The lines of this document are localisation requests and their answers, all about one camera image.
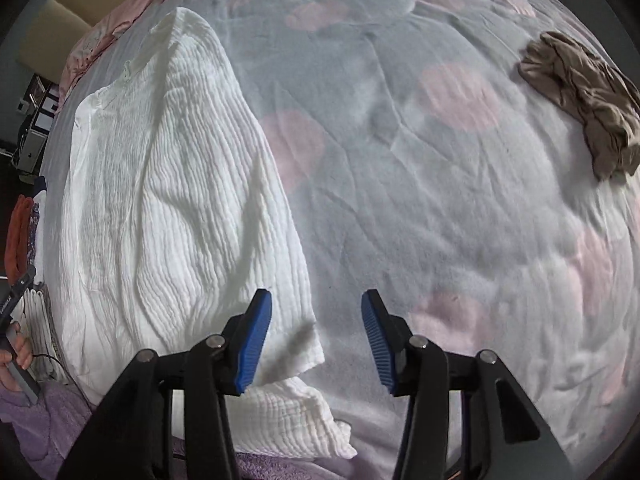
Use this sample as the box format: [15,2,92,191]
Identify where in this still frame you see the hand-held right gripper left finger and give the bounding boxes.
[55,288,273,480]

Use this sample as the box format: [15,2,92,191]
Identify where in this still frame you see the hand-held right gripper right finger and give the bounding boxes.
[361,288,581,480]

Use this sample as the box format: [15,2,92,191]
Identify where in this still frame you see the white crinkled garment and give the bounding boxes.
[47,7,358,461]

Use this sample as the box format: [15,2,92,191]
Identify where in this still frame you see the person's left hand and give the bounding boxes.
[0,321,34,392]

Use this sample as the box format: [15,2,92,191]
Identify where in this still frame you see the white folded cloth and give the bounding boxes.
[15,285,66,386]

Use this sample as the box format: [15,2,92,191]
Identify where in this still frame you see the floral cloth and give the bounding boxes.
[27,175,51,271]

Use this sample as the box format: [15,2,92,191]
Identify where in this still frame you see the red cloth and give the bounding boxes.
[7,195,36,281]

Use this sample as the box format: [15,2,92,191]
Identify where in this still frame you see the grey pink-dotted blanket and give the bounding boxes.
[40,0,640,480]

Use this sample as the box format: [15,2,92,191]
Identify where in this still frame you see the storage drawers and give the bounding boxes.
[11,74,61,173]

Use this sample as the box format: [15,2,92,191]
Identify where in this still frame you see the light pink printed pillow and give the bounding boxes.
[57,0,201,111]

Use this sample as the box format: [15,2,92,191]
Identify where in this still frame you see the beige crumpled garment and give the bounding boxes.
[517,31,640,182]

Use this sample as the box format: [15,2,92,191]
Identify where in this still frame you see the black cable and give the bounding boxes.
[30,355,96,406]

